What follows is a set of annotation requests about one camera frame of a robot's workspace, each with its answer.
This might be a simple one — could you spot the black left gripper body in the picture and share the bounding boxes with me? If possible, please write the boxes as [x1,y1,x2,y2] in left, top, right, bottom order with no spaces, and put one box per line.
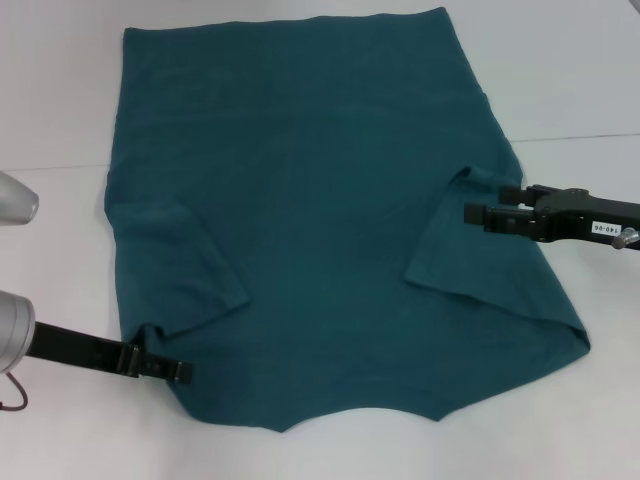
[27,321,135,377]

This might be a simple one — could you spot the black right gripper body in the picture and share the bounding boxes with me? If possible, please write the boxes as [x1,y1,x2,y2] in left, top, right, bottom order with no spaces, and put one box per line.
[530,184,640,247]

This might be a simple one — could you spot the teal blue shirt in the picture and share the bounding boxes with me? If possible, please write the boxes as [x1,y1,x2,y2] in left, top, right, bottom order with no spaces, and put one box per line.
[102,5,591,434]

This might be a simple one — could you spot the right gripper cable with plug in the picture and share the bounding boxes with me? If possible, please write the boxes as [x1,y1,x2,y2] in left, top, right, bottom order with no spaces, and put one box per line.
[613,226,640,252]

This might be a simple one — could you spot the gripper cable with plug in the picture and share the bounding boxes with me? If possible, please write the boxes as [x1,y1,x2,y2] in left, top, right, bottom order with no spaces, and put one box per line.
[0,372,29,414]
[613,226,640,252]

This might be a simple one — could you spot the left gripper cable with plug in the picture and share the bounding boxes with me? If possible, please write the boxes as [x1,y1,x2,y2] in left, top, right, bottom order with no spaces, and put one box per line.
[0,372,29,414]

